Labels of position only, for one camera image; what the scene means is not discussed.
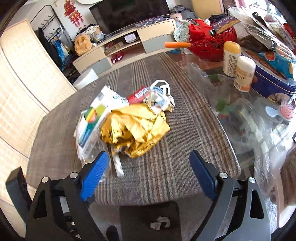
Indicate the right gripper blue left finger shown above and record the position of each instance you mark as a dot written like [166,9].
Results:
[95,171]

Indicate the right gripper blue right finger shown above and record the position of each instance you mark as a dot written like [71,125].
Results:
[205,173]

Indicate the yellow foil wrapper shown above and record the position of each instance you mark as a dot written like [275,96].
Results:
[133,129]

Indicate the long white medicine box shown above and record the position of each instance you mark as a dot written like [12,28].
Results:
[92,118]

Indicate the red tube package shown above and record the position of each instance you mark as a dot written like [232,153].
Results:
[137,96]

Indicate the white blue face mask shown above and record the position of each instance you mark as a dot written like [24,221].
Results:
[158,97]

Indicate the black trash bin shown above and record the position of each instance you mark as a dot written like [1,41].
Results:
[151,222]

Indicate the grey plaid tablecloth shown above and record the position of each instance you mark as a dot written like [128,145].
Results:
[153,150]

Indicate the clear plastic bag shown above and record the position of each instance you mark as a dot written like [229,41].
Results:
[258,139]

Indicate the pink hairbrush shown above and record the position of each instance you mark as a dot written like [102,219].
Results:
[285,110]

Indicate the blue cookie tin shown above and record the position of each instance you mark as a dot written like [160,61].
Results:
[269,82]

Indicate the yellow cap white bottle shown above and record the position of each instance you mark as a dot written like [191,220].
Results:
[231,53]

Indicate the red plastic basket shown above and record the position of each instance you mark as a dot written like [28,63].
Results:
[206,43]

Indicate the beige TV cabinet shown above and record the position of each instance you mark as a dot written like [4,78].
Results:
[127,47]

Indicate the floral cloth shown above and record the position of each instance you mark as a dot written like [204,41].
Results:
[181,34]

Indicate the dark blue book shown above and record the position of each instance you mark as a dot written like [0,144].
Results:
[225,24]

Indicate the black television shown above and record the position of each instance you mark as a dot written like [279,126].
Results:
[114,15]

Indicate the black coat rack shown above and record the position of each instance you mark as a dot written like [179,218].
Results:
[55,39]

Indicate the red hanging decoration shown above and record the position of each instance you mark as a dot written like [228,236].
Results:
[73,14]

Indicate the beige standing air conditioner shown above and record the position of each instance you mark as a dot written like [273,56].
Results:
[205,8]

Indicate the orange handle tool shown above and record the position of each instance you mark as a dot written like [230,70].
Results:
[177,44]

